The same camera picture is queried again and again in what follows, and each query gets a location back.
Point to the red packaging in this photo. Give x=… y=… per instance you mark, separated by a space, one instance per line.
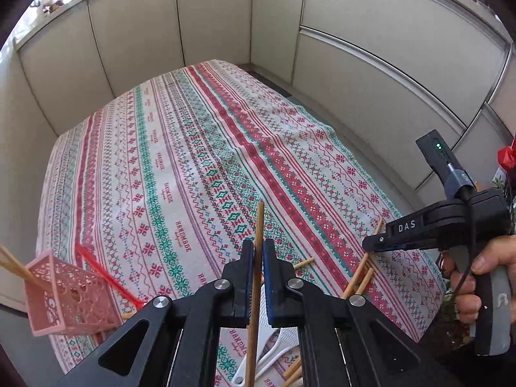
x=506 y=157

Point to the wooden chopstick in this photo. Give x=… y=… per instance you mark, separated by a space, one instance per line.
x=296 y=379
x=304 y=263
x=293 y=367
x=18 y=264
x=379 y=225
x=356 y=275
x=128 y=314
x=365 y=280
x=12 y=269
x=258 y=225

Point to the white plastic rice spoon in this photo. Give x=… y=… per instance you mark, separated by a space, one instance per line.
x=264 y=338
x=288 y=338

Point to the person's right hand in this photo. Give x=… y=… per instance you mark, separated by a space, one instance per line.
x=465 y=302

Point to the pink plastic lattice basket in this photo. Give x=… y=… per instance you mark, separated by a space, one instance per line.
x=68 y=294

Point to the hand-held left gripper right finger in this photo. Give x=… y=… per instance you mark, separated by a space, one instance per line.
x=270 y=282

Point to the red green patterned tablecloth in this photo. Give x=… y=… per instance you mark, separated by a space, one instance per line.
x=193 y=149

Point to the red plastic spoon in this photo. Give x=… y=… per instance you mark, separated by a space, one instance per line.
x=105 y=276

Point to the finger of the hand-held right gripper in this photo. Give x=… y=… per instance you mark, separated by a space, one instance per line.
x=397 y=234

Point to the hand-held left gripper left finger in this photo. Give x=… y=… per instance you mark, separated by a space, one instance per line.
x=244 y=282

